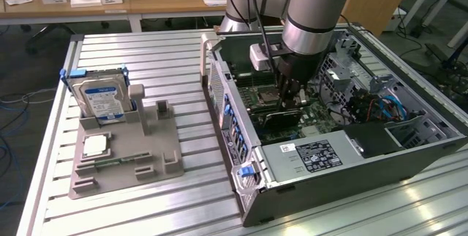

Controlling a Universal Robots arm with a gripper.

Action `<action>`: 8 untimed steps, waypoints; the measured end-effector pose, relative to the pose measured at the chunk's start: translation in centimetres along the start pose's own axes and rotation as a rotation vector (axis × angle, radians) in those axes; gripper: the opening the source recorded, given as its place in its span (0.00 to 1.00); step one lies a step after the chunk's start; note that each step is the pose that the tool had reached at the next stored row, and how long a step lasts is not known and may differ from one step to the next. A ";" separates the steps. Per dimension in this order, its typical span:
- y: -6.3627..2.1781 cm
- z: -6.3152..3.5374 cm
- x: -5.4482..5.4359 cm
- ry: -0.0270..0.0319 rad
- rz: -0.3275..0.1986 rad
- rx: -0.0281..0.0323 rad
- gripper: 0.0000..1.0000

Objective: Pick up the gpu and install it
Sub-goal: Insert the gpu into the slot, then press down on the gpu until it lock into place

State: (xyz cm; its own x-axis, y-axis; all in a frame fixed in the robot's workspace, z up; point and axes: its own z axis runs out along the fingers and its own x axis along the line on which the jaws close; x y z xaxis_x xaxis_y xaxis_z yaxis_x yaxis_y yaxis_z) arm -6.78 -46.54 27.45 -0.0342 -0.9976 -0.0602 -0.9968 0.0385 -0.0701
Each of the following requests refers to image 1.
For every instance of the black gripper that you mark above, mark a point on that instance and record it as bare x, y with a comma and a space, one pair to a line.
294, 69

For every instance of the graphics card with metal bracket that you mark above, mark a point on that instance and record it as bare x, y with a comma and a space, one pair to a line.
283, 119

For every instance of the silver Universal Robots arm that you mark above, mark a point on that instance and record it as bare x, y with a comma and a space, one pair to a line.
310, 14

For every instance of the CPU socket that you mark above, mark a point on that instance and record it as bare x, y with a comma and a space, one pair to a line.
264, 95

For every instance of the perforated metal disk bay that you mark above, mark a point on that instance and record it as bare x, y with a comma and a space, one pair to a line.
339, 80

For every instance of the green motherboard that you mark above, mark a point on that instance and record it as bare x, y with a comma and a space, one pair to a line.
318, 115

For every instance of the grey power supply unit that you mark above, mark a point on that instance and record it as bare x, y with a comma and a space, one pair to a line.
285, 164

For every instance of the blue case latch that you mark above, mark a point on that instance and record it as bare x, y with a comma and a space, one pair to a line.
244, 171

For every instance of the open dark PC case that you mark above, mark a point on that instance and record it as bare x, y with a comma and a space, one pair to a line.
329, 192

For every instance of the hard disk in blue caddy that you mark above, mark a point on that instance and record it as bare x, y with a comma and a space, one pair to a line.
104, 99

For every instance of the green RAM stick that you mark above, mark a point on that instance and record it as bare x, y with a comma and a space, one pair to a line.
116, 161

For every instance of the grey plastic parts rack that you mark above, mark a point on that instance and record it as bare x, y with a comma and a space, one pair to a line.
121, 174

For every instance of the silver CPU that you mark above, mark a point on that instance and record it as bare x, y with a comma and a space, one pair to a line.
95, 145

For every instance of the black office chair base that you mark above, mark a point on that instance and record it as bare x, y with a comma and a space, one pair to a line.
47, 29

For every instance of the white paper card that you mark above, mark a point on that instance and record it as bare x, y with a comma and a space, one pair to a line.
17, 1

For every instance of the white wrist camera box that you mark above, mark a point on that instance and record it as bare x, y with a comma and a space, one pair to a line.
259, 60

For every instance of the white desk frame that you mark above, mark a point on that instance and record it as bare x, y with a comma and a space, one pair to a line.
456, 36

